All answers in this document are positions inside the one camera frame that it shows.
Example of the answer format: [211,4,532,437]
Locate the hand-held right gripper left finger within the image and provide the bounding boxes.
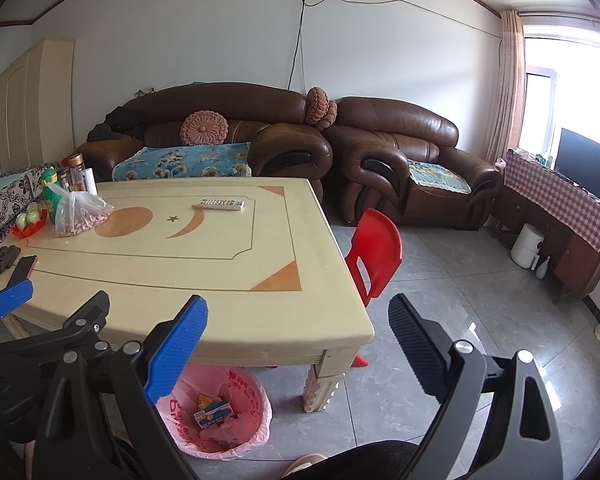
[32,295,209,480]

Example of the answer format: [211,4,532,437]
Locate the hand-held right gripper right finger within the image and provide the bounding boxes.
[388,294,563,480]

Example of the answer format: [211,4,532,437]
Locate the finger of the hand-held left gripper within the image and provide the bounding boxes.
[0,277,34,320]
[0,290,112,357]

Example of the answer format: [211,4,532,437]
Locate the small blue and white box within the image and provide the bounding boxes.
[193,398,235,429]

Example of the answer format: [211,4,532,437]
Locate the pink lined waste bin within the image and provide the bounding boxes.
[155,362,274,461]

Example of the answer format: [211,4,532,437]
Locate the person's left forearm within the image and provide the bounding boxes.
[22,439,37,480]

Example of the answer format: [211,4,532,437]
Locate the black smartphone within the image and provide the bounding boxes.
[10,254,39,282]

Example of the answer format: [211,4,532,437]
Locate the red fruit tray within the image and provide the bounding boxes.
[10,209,49,239]

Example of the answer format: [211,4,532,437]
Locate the cream wooden table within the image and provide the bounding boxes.
[0,176,376,414]

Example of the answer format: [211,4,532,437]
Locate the clear bag of peanuts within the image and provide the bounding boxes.
[55,182,115,239]

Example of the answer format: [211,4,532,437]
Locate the green cartoon bottle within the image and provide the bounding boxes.
[39,168,62,225]

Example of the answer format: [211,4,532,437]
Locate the red plastic chair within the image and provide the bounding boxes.
[344,208,404,369]

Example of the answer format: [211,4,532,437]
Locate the person's dark trousers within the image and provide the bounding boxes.
[294,439,432,480]

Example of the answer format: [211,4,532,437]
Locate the glass bottle with brown lid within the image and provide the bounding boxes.
[68,153,89,194]

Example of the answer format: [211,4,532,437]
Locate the white round appliance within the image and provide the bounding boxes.
[510,223,542,267]

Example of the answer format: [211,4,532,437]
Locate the white remote control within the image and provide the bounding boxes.
[192,197,245,212]

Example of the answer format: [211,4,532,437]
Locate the beige shoe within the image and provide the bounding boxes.
[279,452,329,480]

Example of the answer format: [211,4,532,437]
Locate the teal seat cover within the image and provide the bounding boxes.
[407,159,473,195]

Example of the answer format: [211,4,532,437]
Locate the blue floral blanket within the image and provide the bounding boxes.
[112,142,253,182]

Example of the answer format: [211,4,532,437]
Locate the brown wooden cabinet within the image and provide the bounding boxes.
[494,184,600,307]

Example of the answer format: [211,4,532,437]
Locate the dark clothes pile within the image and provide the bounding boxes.
[86,106,147,142]

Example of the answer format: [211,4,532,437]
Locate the cream wardrobe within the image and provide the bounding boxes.
[0,37,77,177]

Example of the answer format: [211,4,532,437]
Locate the red checkered cloth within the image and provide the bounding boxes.
[502,151,600,254]

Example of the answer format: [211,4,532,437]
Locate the flat round pink cushion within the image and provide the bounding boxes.
[179,111,230,146]

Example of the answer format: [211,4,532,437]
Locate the brown leather armchair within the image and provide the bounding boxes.
[324,95,502,232]

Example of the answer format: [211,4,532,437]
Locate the brown leather sofa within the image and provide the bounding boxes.
[86,82,334,207]

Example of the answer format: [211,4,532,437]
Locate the black monitor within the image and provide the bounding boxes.
[553,128,600,199]

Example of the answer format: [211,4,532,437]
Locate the plump pink knitted cushion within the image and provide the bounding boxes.
[304,87,339,129]

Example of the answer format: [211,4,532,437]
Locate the beige curtain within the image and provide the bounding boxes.
[484,9,527,162]

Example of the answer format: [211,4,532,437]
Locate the window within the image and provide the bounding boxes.
[521,25,600,161]

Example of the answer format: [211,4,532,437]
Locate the black wall cable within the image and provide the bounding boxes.
[286,0,331,92]

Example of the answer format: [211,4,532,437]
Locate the thin wall wire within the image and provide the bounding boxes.
[304,0,504,39]

